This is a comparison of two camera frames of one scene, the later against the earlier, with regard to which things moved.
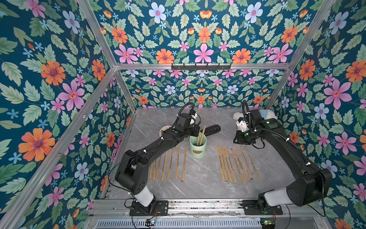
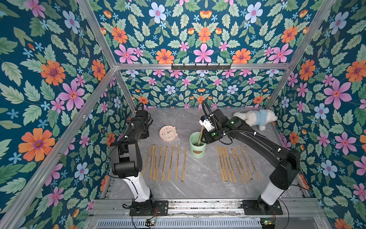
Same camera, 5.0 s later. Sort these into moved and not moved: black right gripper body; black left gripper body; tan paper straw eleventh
Moved: black right gripper body; black left gripper body
Not moved: tan paper straw eleventh
